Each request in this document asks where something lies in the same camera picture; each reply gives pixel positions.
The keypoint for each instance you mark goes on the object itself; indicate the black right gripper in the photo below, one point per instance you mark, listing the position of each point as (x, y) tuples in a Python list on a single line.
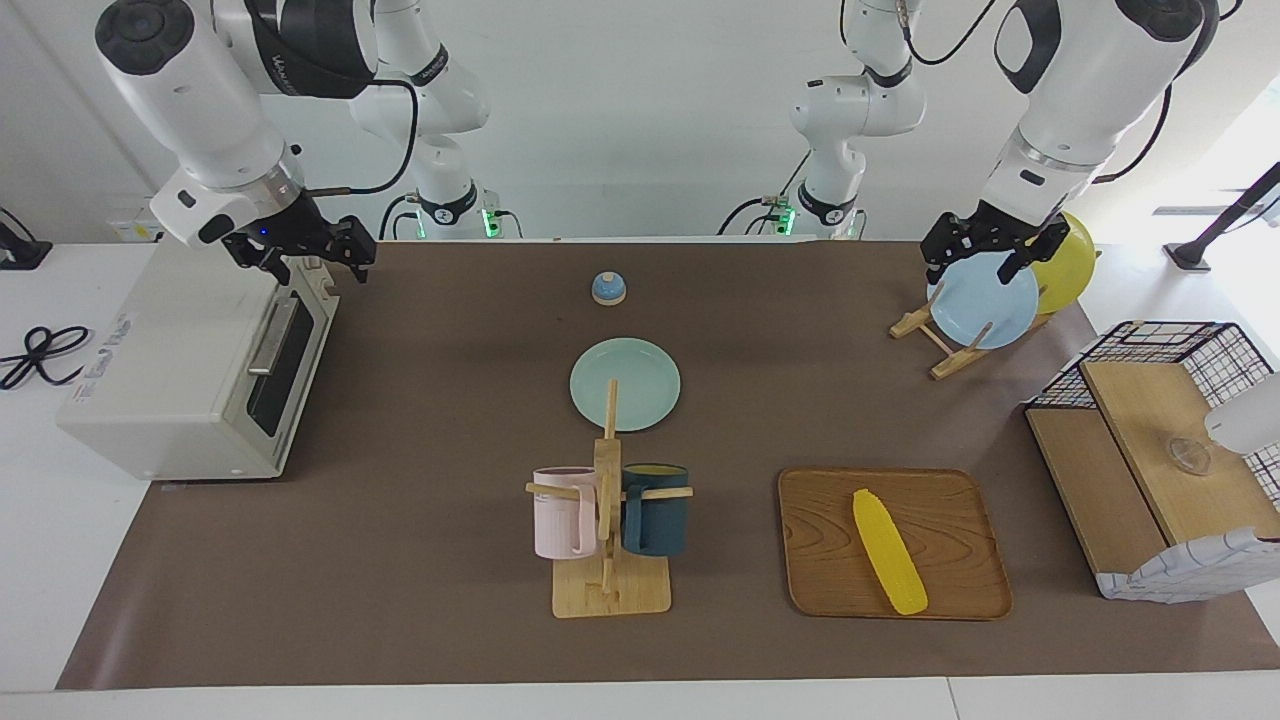
[(295, 235)]

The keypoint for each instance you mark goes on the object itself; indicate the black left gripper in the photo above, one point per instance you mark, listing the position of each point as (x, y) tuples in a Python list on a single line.
[(1000, 230)]

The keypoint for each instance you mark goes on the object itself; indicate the glass oven door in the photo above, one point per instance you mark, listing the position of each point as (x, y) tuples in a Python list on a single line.
[(290, 385)]

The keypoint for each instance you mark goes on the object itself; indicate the yellow corn cob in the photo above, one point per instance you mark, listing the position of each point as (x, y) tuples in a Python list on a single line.
[(888, 550)]

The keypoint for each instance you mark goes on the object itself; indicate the pale green round plate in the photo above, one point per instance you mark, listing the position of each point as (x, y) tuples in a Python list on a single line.
[(645, 385)]

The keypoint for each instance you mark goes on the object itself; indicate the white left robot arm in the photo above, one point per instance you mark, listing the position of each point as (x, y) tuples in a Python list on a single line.
[(1090, 70)]

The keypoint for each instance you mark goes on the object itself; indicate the beige toaster oven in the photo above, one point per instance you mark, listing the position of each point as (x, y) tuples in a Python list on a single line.
[(150, 340)]

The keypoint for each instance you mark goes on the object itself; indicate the light blue plate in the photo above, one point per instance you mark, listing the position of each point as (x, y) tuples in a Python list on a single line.
[(985, 305)]

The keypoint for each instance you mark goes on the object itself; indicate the yellow plate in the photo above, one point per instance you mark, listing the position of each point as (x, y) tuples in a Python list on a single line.
[(1070, 270)]

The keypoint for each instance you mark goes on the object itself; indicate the wooden plate rack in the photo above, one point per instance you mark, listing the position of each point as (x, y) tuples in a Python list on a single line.
[(945, 362)]

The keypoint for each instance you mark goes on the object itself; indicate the white power box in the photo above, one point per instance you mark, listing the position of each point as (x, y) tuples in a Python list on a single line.
[(135, 228)]

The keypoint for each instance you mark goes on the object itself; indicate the brown table mat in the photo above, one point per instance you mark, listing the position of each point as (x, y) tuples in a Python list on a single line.
[(450, 400)]

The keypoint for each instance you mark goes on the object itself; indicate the tall light wooden board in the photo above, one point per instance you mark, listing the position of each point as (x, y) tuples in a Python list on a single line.
[(1150, 420)]

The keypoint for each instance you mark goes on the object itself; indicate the low light wooden board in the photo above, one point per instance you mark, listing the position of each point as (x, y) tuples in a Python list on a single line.
[(1090, 480)]

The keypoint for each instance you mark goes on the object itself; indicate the brown wooden tray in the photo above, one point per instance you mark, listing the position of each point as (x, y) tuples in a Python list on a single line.
[(950, 540)]

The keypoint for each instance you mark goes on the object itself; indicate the small clear glass dish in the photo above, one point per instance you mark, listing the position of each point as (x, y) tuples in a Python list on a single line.
[(1188, 457)]

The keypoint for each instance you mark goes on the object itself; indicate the small blue dome lid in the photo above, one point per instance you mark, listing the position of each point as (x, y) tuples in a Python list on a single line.
[(609, 290)]

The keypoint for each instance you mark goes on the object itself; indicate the white rounded object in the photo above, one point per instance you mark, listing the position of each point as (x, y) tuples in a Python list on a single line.
[(1250, 420)]

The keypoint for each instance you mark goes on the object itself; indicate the pink mug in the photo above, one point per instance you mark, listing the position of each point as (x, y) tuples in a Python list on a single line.
[(560, 515)]

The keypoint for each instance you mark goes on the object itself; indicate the dark blue mug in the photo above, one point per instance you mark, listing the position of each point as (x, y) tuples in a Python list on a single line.
[(660, 520)]

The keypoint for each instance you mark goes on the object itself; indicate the wooden mug rack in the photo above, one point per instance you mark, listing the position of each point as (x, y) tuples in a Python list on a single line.
[(610, 598)]

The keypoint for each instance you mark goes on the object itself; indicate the black camera stand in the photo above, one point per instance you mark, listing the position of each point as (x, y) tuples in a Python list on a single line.
[(1190, 255)]

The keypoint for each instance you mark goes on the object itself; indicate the black clamp mount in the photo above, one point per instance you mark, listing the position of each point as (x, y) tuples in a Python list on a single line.
[(20, 255)]

